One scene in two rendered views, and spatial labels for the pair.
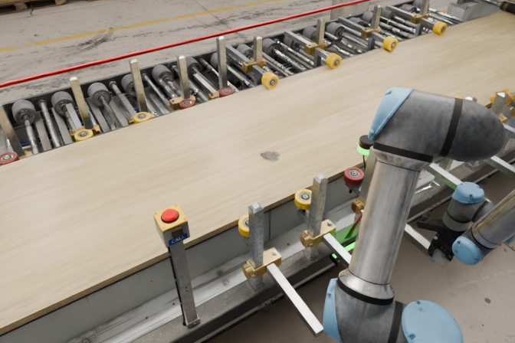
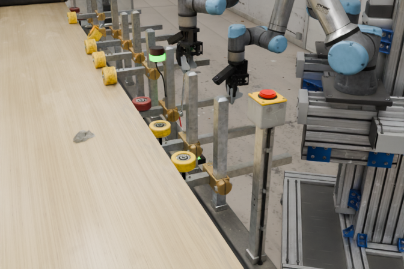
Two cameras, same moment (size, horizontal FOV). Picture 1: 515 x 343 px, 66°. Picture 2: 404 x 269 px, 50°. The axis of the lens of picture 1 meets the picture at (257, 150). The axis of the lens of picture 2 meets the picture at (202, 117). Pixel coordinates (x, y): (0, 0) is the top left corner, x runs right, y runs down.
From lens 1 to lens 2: 1.44 m
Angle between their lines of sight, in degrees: 68
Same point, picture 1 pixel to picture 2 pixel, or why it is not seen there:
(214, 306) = (241, 239)
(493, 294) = not seen: hidden behind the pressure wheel
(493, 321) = not seen: hidden behind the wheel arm
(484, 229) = (282, 20)
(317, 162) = (113, 114)
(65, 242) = not seen: outside the picture
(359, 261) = (341, 16)
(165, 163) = (30, 220)
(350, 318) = (364, 42)
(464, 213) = (244, 41)
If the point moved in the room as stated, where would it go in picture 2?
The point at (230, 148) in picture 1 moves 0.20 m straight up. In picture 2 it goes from (43, 162) to (32, 105)
